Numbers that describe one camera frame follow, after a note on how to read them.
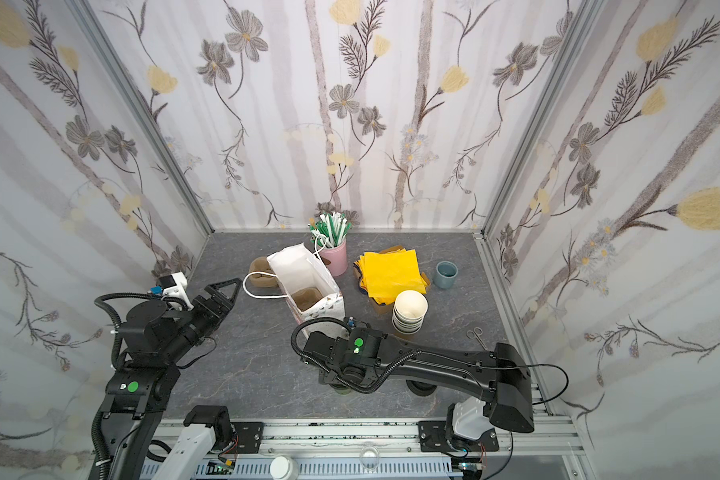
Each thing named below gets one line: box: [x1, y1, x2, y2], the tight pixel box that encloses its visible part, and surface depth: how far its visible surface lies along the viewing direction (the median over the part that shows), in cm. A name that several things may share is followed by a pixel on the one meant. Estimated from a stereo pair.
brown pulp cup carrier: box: [291, 287, 323, 311], surface depth 100 cm
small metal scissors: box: [466, 326, 488, 351], surface depth 95 cm
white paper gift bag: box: [267, 243, 345, 325], surface depth 82 cm
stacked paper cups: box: [392, 290, 429, 335], surface depth 81 cm
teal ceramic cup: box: [433, 260, 459, 289], surface depth 103 cm
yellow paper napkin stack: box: [354, 248, 428, 304], surface depth 106 cm
